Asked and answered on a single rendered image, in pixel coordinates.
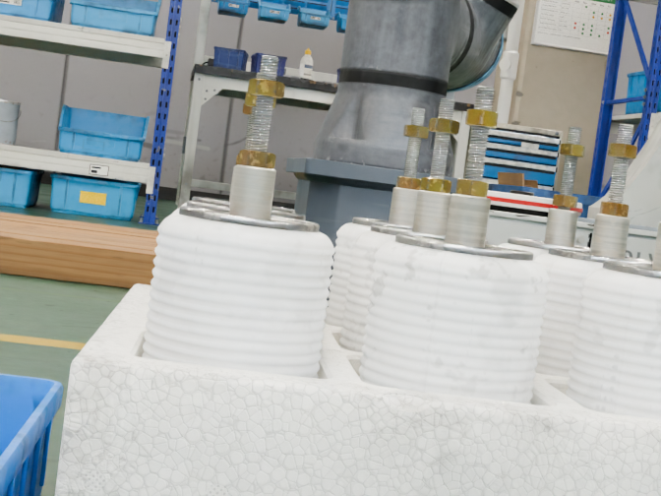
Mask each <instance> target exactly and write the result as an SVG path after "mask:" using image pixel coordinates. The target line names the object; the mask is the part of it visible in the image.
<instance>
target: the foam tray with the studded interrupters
mask: <svg viewBox="0 0 661 496"><path fill-rule="evenodd" d="M151 289H152V286H151V285H147V284H139V283H137V284H135V285H133V287H132V288H131V289H130V290H129V292H128V293H127V294H126V295H125V297H124V298H123V299H122V301H121V302H120V303H119V304H118V305H117V306H116V308H115V309H114V310H113V311H112V313H111V314H110V315H109V316H108V318H107V319H106V320H105V321H104V322H103V324H102V325H101V326H100V327H99V329H98V330H97V331H96V332H95V334H94V335H93V336H92V337H91V339H90V340H89V341H88V342H87V344H86V345H85V346H84V347H83V349H82V350H81V352H80V353H79V354H78V355H77V356H76V357H75V359H74V360H73V361H72V364H71V368H70V377H69V385H68V393H67V400H66V408H65V416H64V424H63V432H62V441H61V449H60V457H59V465H58V472H57V480H56V488H55V496H661V419H653V418H644V417H636V416H628V415H619V414H612V413H605V412H600V411H595V410H591V409H588V408H585V407H583V406H582V405H580V404H579V403H577V402H575V401H574V400H572V399H571V398H569V397H568V396H567V395H566V390H567V389H568V388H569V386H568V379H569V378H567V377H559V376H551V375H544V374H539V373H536V376H535V377H534V378H533V382H534V388H533V389H532V390H531V391H532V393H533V397H532V399H531V400H530V402H531V404H529V403H513V402H504V401H496V400H487V399H479V398H472V397H463V396H455V395H446V394H438V393H430V392H421V391H413V390H404V389H397V388H388V387H381V386H375V385H371V384H367V383H364V382H362V381H361V380H360V378H359V376H360V373H359V368H360V366H361V365H362V364H361V362H360V358H361V356H362V355H363V352H356V351H351V350H346V349H343V348H340V346H341V344H340V342H339V340H340V338H341V337H342V335H341V333H340V331H341V329H342V327H336V326H331V325H327V324H326V318H325V319H324V322H325V324H326V325H325V328H324V329H323V333H324V338H323V339H322V340H321V343H322V345H323V347H322V349H321V350H320V354H321V359H320V360H319V362H318V363H319V365H320V369H319V371H318V372H317V374H318V377H319V378H318V379H314V378H305V377H297V376H288V375H280V374H272V373H264V372H256V371H247V370H239V369H231V368H222V367H214V366H206V365H198V364H189V363H181V362H173V361H164V360H156V359H148V358H142V354H143V353H144V352H145V351H144V350H143V344H144V342H145V341H146V340H145V337H144V334H145V332H146V331H147V328H146V322H147V321H148V317H147V313H148V311H149V310H150V308H149V301H150V300H151V297H150V290H151Z"/></svg>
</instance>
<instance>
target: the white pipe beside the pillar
mask: <svg viewBox="0 0 661 496"><path fill-rule="evenodd" d="M524 2H525V0H518V4H519V7H518V9H517V11H516V13H515V14H514V16H513V18H512V19H511V22H510V23H509V30H508V37H507V45H506V51H504V52H503V59H502V60H501V61H500V64H499V66H500V69H501V74H500V78H501V86H500V94H499V101H498V108H497V112H498V113H499V116H498V122H499V123H506V124H508V121H509V114H510V107H511V94H512V87H513V81H514V80H515V79H516V72H517V65H518V58H519V54H518V52H517V51H518V45H519V38H520V30H521V23H522V16H523V9H524Z"/></svg>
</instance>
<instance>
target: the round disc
mask: <svg viewBox="0 0 661 496"><path fill-rule="evenodd" d="M487 198H490V200H491V206H490V210H494V211H501V212H509V213H516V214H523V215H531V216H538V217H548V212H549V209H550V208H552V209H557V208H558V206H553V199H549V198H541V197H534V193H531V192H524V191H516V190H510V192H509V193H505V192H497V191H489V190H488V194H487ZM582 210H583V208H582V203H577V207H576V208H571V209H570V211H575V212H578V216H579V217H580V216H581V213H582Z"/></svg>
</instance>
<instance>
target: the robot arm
mask: <svg viewBox="0 0 661 496"><path fill-rule="evenodd" d="M518 7H519V4H518V0H349V5H348V13H347V20H346V28H345V36H344V43H343V50H342V58H341V65H340V72H339V80H338V88H337V92H336V95H335V98H334V100H333V102H332V104H331V106H330V109H329V112H328V114H327V116H326V118H325V120H324V122H323V124H322V127H321V129H320V131H319V133H318V135H317V137H316V139H315V143H314V148H313V155H312V158H317V159H325V160H332V161H339V162H347V163H354V164H361V165H369V166H376V167H383V168H390V169H397V170H404V169H405V168H404V167H405V162H406V155H407V149H408V146H407V145H408V144H407V143H409V142H408V141H409V140H408V139H409V138H408V137H405V136H403V129H404V125H410V124H411V123H410V122H411V120H412V119H411V118H412V117H411V116H412V115H411V114H413V113H412V112H413V111H412V110H413V109H412V108H414V107H416V108H423V109H425V114H424V115H425V116H424V117H425V118H424V119H425V120H423V121H424V122H423V123H424V124H423V125H424V127H428V128H429V120H430V119H431V118H439V117H438V115H439V114H438V113H440V112H439V106H440V99H441V98H446V96H447V92H460V91H464V90H468V89H470V88H473V87H475V86H477V85H478V84H480V83H481V82H483V81H484V80H485V79H486V78H488V77H489V76H490V75H491V73H492V72H493V71H494V70H495V68H496V67H497V65H498V63H499V61H500V59H501V56H502V53H503V48H504V31H505V30H506V28H507V27H508V25H509V23H510V22H511V19H512V18H513V16H514V14H515V13H516V11H517V9H518ZM435 137H436V132H431V131H430V130H429V135H428V139H421V145H420V146H421V147H420V148H421V149H419V150H420V151H419V152H420V153H419V154H420V156H418V157H419V158H418V159H419V160H418V161H419V162H417V163H418V164H417V165H418V166H417V167H418V168H417V172H419V173H427V174H431V172H430V171H431V170H430V169H432V168H431V166H432V165H431V164H433V163H431V162H432V157H433V156H432V155H433V151H434V150H433V148H434V144H435V143H434V142H435V139H436V138H435Z"/></svg>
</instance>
